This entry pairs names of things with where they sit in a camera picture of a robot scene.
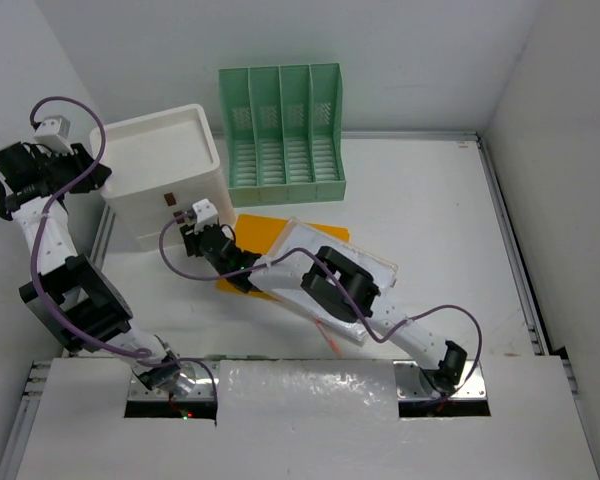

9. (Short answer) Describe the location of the white plastic drawer unit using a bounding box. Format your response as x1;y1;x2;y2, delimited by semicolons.
89;104;237;252

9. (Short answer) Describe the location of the purple cable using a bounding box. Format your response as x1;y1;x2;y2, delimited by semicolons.
28;96;219;401
158;212;483;404

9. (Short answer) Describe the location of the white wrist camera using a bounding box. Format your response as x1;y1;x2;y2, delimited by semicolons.
33;115;72;154
190;199;219;234

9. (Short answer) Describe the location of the orange-tipped clear pen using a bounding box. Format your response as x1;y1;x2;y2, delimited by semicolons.
314;319;342;358

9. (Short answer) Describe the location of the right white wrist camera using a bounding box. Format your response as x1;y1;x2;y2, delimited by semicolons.
190;199;219;234

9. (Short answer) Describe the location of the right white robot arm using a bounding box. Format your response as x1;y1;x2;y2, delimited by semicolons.
179;220;467;396

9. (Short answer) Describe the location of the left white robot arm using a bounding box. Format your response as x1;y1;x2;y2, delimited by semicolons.
0;142;182;394

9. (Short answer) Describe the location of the clear mesh document pouch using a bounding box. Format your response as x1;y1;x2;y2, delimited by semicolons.
251;219;403;343

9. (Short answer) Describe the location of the white front shelf board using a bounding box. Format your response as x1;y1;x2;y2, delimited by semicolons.
18;356;597;479

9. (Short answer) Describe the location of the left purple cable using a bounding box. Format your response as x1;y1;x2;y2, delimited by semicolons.
28;96;219;401

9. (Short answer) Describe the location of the green four-slot file organizer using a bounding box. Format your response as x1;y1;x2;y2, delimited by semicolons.
219;63;347;207

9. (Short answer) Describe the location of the orange paper folder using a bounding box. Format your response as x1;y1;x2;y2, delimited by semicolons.
215;214;350;301

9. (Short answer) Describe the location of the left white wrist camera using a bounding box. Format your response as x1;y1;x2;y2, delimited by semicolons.
33;115;72;154

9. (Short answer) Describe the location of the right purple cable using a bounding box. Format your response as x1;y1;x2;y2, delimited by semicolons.
158;212;483;404

